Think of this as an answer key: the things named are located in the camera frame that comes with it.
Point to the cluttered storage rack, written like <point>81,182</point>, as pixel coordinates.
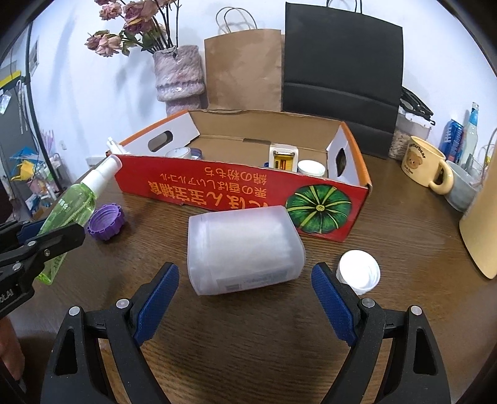
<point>33,174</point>

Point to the green spray bottle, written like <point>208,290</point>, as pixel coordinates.
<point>73,202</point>

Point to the red cardboard box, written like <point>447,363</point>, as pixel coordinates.
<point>233,190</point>

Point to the yellow thermos jug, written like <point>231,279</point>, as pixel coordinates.
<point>483,233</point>

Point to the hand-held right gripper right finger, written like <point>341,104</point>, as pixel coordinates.
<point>334,303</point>

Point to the dried rose bouquet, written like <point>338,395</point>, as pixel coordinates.
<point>136,15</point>

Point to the blue drink can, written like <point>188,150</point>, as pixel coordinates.
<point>453,140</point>

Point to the black light stand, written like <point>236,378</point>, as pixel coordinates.
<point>39,128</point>

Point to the clear glass bottle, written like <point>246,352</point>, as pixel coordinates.
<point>471,132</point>

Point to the clear glass cup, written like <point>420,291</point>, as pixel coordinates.
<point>487,159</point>

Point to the yellow tape measure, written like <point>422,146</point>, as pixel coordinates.
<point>283,157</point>

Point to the person's left hand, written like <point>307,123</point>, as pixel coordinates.
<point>9,349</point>

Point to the brown paper bag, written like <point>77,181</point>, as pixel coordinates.
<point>242,70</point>

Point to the seed filled jar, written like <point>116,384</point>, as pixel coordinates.
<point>403,141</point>

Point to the white screw cap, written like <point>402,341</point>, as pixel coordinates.
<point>357,272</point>

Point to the black paper bag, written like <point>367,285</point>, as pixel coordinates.
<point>341,58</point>

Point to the translucent plastic container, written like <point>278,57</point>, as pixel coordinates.
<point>244,248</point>

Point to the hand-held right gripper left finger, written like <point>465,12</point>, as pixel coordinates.
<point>157,303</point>

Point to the small white jar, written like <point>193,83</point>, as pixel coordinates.
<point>310,168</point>

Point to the purple rimmed white jar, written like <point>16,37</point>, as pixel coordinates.
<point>197,154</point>

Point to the pink marbled vase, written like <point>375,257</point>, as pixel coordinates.
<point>178,77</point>

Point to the yellow bear mug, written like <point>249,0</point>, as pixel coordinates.
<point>421,165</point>

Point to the black clips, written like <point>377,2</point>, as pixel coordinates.
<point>415,105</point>

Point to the purple ridged lid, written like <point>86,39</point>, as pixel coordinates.
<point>105,222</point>

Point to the grey bowl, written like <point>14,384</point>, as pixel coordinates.
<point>462,188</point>

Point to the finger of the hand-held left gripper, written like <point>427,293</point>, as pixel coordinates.
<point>58,237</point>
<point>28,230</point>

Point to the grey tape roll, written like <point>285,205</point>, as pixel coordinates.
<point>178,152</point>

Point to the white wall box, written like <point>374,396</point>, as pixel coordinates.
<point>34,54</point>

